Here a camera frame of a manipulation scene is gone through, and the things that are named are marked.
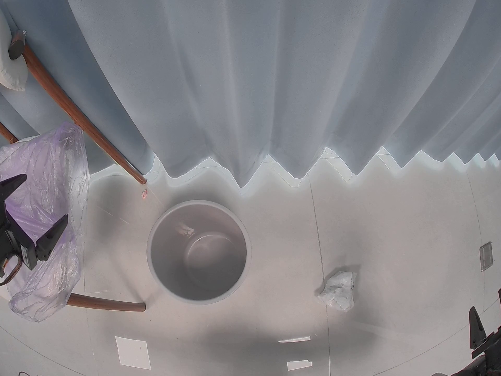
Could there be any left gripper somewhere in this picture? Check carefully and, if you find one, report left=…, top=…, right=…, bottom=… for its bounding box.
left=0, top=174, right=69, bottom=271

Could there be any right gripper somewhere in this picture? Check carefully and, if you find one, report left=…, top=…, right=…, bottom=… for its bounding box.
left=469, top=306, right=501, bottom=368

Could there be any purple plastic bag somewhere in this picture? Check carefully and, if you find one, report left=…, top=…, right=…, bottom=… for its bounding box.
left=0, top=123, right=90, bottom=322

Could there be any white trash bin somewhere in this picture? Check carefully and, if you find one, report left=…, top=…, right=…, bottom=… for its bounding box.
left=146, top=200, right=250, bottom=304

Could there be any crumpled clear printed wrapper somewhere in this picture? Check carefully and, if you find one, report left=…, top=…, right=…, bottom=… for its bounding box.
left=317, top=271, right=358, bottom=312

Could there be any pale blue curtain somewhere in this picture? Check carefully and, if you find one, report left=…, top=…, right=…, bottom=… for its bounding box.
left=0, top=0, right=501, bottom=189

